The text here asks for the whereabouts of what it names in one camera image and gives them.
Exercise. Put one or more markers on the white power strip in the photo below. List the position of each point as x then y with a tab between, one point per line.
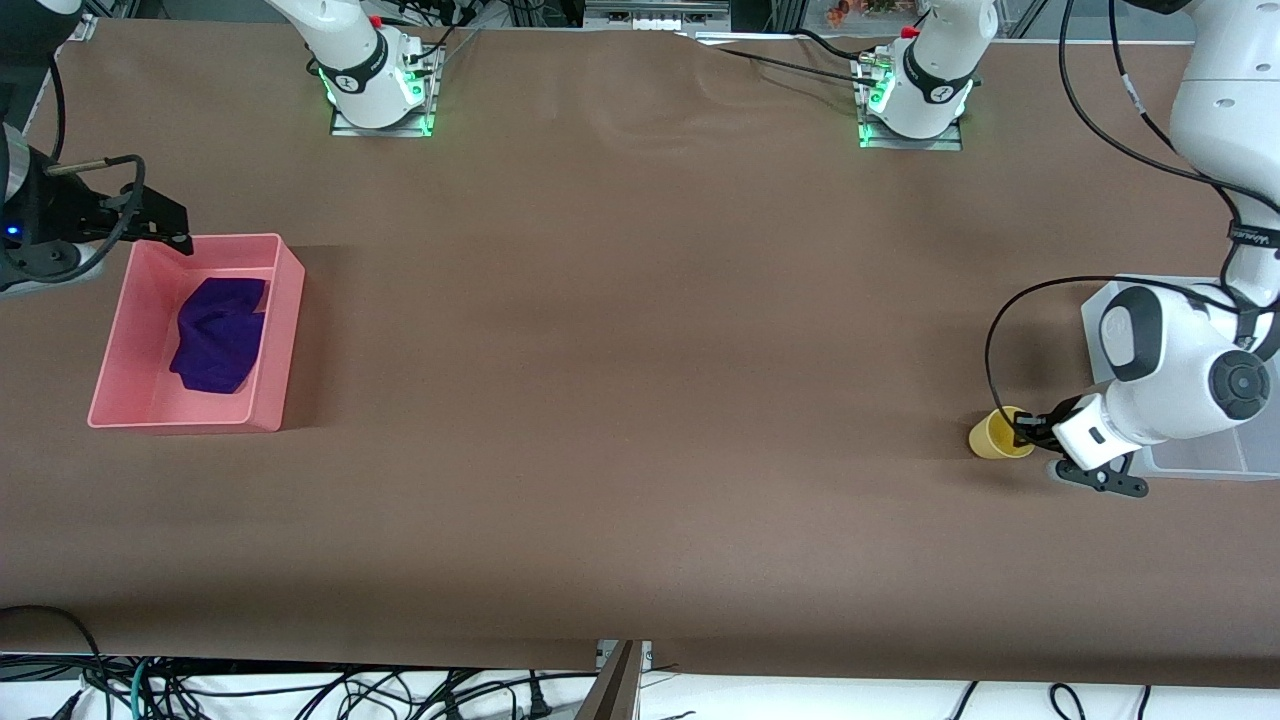
655	18

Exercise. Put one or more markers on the aluminium frame profile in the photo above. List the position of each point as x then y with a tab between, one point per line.
85	25

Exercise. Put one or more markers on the pink plastic bin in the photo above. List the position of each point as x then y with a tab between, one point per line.
140	400

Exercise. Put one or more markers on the clear plastic bin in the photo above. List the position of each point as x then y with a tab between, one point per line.
1200	462

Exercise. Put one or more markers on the brown table cover sheet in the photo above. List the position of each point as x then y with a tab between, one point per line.
640	300

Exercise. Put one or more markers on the orange objects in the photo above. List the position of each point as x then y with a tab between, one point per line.
860	10

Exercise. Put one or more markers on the metal frame bracket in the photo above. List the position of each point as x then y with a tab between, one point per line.
615	695

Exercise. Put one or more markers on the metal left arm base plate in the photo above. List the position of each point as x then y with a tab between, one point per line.
940	143

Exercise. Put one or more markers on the yellow cup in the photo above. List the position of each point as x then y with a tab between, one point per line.
990	438

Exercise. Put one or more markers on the purple cloth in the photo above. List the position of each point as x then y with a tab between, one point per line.
215	340

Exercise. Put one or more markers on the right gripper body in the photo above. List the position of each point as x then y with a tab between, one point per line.
68	213

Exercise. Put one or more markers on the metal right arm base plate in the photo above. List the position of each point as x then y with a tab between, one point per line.
345	128

